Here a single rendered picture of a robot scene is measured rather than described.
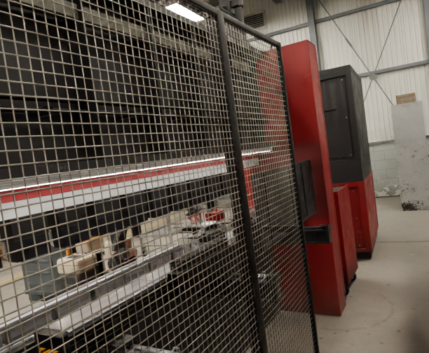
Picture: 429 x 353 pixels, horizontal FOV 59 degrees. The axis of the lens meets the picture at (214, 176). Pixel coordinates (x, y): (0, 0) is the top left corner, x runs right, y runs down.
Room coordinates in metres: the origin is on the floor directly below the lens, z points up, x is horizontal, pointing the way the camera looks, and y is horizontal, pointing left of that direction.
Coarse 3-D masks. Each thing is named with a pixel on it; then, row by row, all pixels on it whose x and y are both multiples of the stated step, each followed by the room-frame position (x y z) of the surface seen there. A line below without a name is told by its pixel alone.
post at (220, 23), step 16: (208, 32) 1.42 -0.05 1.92; (224, 32) 1.43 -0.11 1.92; (224, 48) 1.41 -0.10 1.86; (224, 64) 1.40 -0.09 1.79; (224, 80) 1.40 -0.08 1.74; (224, 112) 1.41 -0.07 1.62; (224, 128) 1.41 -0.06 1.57; (240, 160) 1.42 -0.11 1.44; (240, 176) 1.41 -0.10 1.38; (240, 192) 1.40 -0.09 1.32; (240, 208) 1.40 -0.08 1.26; (240, 224) 1.40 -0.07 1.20; (240, 256) 1.41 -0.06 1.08; (240, 272) 1.42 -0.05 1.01; (256, 272) 1.43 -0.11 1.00; (256, 288) 1.41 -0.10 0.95; (256, 304) 1.40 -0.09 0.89; (256, 320) 1.40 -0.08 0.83
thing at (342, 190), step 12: (336, 192) 3.42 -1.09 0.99; (348, 192) 3.83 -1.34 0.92; (336, 204) 3.43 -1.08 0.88; (348, 204) 3.77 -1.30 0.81; (336, 216) 3.43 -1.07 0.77; (348, 216) 3.71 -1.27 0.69; (348, 228) 3.66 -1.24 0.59; (348, 240) 3.60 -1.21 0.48; (348, 252) 3.55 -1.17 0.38; (348, 264) 3.50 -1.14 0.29; (348, 276) 3.45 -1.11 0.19
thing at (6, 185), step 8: (248, 152) 2.73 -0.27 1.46; (256, 152) 2.84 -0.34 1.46; (168, 160) 1.90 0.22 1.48; (176, 160) 1.96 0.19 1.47; (184, 160) 2.03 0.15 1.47; (192, 160) 2.09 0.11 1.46; (112, 168) 1.57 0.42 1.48; (120, 168) 1.61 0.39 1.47; (128, 168) 1.65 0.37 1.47; (144, 168) 1.74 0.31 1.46; (40, 176) 1.28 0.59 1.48; (56, 176) 1.34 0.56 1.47; (64, 176) 1.37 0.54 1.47; (72, 176) 1.40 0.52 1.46; (88, 176) 1.46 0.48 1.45; (0, 184) 1.17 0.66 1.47; (8, 184) 1.19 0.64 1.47; (16, 184) 1.21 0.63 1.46; (24, 184) 1.23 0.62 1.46; (32, 184) 1.25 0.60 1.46; (40, 184) 1.28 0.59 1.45
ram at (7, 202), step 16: (224, 160) 2.83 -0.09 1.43; (96, 176) 1.75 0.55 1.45; (112, 176) 1.84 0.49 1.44; (128, 176) 1.94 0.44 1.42; (160, 176) 2.15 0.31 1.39; (192, 176) 2.43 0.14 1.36; (0, 192) 1.36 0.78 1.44; (32, 192) 1.47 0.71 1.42; (48, 192) 1.53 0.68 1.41; (64, 192) 1.60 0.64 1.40; (80, 192) 1.67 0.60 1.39; (112, 192) 1.83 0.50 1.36; (128, 192) 1.92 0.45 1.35; (0, 208) 1.36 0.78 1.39; (32, 208) 1.46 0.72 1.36; (48, 208) 1.52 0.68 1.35
